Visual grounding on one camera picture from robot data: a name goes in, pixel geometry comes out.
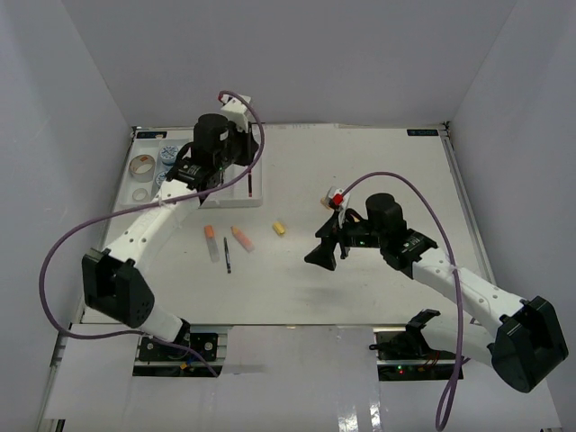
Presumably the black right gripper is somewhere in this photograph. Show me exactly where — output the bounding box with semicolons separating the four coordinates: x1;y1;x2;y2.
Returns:
304;209;386;271

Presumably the blue slime jar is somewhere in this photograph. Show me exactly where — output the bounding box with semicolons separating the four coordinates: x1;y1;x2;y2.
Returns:
158;145;179;167
155;171;167;187

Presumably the black pen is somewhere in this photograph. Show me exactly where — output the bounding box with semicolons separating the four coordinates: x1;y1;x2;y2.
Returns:
223;237;232;275

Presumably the large clear tape roll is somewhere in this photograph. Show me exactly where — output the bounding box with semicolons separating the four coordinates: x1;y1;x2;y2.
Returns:
128;154;156;183

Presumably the small clear tape roll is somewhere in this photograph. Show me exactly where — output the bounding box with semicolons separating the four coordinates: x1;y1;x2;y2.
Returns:
131;188;149;203

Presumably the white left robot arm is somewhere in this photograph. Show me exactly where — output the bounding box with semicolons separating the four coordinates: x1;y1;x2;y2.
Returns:
82;113;259;359

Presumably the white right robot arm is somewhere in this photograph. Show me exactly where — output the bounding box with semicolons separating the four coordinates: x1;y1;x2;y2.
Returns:
304;189;569;393

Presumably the yellow eraser block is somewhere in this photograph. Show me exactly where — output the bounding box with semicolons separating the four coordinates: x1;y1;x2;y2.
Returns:
272;220;286;237

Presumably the pink orange highlighter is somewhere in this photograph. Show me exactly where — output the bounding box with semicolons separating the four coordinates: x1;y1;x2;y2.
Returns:
230;226;254;253

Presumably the white compartment tray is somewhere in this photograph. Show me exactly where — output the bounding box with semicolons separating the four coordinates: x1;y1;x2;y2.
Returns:
115;129;264;210

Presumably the orange capped glue stick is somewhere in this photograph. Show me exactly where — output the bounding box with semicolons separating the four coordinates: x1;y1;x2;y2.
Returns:
203;225;220;263

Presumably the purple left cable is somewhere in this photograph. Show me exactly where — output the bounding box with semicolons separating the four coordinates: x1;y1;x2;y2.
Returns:
39;91;266;377

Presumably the purple cable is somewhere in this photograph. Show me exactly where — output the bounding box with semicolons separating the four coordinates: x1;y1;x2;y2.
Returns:
39;91;266;377
341;171;472;432

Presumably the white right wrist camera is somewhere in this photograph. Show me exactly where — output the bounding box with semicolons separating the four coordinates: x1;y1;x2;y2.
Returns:
325;186;349;227

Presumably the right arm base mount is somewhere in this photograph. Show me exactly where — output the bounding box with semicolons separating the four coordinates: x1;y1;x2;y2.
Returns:
368;309;455;381

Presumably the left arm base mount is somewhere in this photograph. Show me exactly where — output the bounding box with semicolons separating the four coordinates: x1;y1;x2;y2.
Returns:
136;333;219;362

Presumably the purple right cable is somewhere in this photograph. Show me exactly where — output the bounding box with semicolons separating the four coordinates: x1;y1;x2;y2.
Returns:
341;171;472;432

